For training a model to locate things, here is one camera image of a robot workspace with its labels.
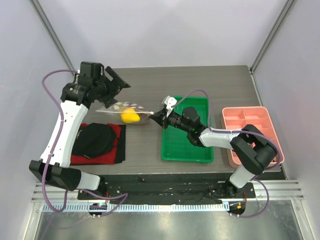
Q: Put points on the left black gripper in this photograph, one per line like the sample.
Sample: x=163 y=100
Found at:
x=108 y=100

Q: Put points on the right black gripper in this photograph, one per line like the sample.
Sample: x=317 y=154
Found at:
x=163 y=118

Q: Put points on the clear dotted zip bag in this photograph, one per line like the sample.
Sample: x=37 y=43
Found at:
x=112 y=112

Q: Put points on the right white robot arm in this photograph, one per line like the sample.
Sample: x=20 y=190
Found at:
x=254 y=150

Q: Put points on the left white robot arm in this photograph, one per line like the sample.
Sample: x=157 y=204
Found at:
x=53 y=166

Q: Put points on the purple fake grapes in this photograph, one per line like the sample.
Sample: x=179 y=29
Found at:
x=143 y=118

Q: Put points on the yellow fake lemon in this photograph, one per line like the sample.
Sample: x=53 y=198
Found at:
x=129 y=115

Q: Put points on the black cap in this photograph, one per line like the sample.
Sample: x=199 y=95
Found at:
x=94 y=140

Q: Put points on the red folded cloth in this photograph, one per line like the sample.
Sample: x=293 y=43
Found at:
x=116 y=156

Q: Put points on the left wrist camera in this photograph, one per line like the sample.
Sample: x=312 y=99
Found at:
x=90 y=69

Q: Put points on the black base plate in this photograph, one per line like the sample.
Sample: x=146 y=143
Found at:
x=163 y=177

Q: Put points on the white slotted cable duct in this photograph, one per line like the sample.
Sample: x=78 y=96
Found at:
x=99 y=207

